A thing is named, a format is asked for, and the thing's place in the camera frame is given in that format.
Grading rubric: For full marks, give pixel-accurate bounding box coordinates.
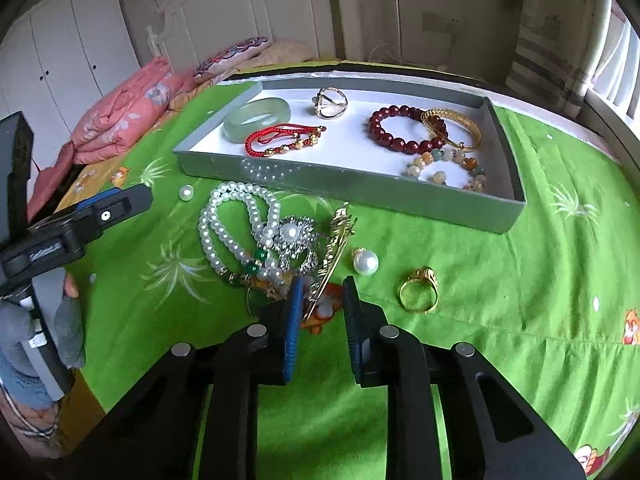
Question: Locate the green cartoon cloth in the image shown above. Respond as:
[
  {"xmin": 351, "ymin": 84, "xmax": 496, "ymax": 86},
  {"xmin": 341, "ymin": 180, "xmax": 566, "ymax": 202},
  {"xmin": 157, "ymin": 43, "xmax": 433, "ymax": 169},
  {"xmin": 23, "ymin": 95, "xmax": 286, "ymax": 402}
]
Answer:
[{"xmin": 70, "ymin": 89, "xmax": 639, "ymax": 479}]

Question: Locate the white wardrobe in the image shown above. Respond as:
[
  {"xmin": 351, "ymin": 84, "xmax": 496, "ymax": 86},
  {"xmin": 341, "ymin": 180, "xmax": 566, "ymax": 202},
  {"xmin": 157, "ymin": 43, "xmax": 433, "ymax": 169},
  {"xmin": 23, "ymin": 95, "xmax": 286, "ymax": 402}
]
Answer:
[{"xmin": 1, "ymin": 0, "xmax": 140, "ymax": 169}]

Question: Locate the multicolour agate bead bracelet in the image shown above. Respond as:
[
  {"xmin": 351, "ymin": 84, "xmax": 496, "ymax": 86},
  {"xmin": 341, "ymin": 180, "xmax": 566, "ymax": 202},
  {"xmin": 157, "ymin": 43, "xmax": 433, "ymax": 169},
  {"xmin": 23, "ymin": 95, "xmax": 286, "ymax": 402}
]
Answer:
[{"xmin": 406, "ymin": 147, "xmax": 490, "ymax": 194}]

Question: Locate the cream quilted pillow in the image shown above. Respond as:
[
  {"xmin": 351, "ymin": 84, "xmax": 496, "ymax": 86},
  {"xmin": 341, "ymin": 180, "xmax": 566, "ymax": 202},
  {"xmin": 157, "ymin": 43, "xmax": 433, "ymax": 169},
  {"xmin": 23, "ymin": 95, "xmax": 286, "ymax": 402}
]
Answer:
[{"xmin": 235, "ymin": 41, "xmax": 316, "ymax": 72}]

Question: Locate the gold interlocked ring bangle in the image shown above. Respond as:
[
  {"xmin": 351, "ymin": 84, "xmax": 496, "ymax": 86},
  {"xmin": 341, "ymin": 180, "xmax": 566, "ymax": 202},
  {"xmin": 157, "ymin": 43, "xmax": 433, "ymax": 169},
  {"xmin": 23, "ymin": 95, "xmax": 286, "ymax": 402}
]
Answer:
[{"xmin": 311, "ymin": 87, "xmax": 348, "ymax": 120}]

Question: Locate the grey gloved left hand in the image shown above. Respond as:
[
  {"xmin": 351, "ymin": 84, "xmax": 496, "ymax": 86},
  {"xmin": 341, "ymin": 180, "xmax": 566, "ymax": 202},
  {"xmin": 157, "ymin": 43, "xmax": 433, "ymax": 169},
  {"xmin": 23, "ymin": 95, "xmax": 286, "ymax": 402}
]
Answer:
[{"xmin": 1, "ymin": 268, "xmax": 86, "ymax": 377}]

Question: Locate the silver pearl brooch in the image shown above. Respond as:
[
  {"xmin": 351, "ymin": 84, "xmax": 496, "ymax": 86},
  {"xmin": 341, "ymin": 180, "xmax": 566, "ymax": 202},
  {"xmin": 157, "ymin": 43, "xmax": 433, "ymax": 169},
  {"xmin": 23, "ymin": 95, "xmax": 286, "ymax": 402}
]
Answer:
[{"xmin": 272, "ymin": 216, "xmax": 319, "ymax": 275}]

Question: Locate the grey jewelry tray box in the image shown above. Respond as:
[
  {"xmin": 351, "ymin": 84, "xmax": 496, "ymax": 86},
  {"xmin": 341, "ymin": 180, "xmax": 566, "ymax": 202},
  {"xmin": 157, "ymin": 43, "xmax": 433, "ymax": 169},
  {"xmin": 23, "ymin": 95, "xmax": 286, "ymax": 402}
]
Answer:
[{"xmin": 174, "ymin": 74, "xmax": 526, "ymax": 233}]

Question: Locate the red string bracelet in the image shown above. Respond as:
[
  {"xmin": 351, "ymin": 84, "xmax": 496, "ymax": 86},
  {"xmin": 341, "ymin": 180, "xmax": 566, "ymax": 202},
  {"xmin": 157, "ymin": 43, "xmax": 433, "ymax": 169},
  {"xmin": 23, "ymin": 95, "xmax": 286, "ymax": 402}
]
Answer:
[{"xmin": 243, "ymin": 122, "xmax": 328, "ymax": 160}]

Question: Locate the dark red bead bracelet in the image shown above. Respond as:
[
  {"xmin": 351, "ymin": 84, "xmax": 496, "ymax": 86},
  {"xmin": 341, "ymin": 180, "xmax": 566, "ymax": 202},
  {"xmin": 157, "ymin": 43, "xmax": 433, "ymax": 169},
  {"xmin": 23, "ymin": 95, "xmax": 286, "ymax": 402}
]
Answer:
[{"xmin": 368, "ymin": 104, "xmax": 450, "ymax": 156}]

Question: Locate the small loose pearl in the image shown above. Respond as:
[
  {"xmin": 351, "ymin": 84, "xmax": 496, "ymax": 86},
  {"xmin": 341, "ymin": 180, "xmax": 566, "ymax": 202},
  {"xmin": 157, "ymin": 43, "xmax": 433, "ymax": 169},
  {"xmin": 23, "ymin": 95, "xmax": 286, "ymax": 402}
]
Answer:
[{"xmin": 179, "ymin": 184, "xmax": 194, "ymax": 202}]

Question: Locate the large loose pearl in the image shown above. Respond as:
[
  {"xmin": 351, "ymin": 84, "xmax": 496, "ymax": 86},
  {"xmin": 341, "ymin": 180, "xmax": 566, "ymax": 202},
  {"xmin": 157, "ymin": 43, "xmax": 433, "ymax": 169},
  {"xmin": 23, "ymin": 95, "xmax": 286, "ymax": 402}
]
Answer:
[{"xmin": 352, "ymin": 247, "xmax": 380, "ymax": 276}]

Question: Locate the beige striped curtain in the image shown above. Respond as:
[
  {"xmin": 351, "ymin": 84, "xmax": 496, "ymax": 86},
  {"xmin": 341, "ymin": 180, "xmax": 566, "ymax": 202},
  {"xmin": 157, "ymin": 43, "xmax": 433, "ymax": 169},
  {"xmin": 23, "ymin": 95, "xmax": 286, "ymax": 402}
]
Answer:
[{"xmin": 506, "ymin": 0, "xmax": 639, "ymax": 120}]

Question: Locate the yellow floral bedsheet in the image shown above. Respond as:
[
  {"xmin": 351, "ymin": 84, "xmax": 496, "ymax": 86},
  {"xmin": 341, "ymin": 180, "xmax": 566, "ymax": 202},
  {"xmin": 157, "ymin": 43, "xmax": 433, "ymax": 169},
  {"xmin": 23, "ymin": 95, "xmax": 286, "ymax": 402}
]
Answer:
[{"xmin": 55, "ymin": 156, "xmax": 129, "ymax": 212}]

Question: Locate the gold ring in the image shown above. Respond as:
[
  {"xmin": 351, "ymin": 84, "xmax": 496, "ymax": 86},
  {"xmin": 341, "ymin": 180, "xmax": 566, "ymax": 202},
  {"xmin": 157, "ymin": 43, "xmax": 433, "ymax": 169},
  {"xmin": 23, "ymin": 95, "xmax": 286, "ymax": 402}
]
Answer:
[{"xmin": 398, "ymin": 265, "xmax": 441, "ymax": 316}]

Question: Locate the pink folded quilt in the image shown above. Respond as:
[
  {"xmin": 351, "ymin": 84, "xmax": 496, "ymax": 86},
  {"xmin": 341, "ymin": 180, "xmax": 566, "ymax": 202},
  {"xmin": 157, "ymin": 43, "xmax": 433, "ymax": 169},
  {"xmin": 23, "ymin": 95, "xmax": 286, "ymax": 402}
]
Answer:
[{"xmin": 27, "ymin": 56, "xmax": 196, "ymax": 221}]

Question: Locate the white bed headboard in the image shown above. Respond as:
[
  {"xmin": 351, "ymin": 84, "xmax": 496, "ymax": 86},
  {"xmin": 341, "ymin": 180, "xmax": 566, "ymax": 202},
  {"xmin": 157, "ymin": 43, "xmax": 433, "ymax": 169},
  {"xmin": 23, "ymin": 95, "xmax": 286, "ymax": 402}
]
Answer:
[{"xmin": 146, "ymin": 0, "xmax": 364, "ymax": 70}]

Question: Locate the white pearl necklace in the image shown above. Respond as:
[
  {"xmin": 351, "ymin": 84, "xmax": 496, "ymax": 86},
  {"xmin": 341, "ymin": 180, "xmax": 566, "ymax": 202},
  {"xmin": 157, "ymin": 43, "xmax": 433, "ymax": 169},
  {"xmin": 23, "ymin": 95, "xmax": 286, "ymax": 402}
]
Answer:
[{"xmin": 197, "ymin": 180, "xmax": 286, "ymax": 286}]

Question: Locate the patterned round cushion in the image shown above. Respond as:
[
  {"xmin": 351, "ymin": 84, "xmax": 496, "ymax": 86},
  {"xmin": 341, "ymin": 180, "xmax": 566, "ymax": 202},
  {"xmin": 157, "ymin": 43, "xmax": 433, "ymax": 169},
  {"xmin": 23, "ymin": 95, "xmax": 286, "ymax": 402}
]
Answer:
[{"xmin": 193, "ymin": 36, "xmax": 271, "ymax": 82}]

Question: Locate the green jade bangle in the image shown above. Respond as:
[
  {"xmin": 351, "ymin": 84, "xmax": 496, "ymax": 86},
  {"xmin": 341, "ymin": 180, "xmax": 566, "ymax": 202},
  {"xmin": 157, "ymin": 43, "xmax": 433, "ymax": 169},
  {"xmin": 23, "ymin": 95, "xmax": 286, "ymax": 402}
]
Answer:
[{"xmin": 222, "ymin": 98, "xmax": 292, "ymax": 144}]

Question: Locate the wall socket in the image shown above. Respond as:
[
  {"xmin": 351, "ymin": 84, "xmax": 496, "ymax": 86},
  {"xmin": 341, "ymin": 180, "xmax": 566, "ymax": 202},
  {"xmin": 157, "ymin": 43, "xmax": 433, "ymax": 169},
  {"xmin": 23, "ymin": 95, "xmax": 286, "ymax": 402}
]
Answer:
[{"xmin": 422, "ymin": 11, "xmax": 466, "ymax": 36}]

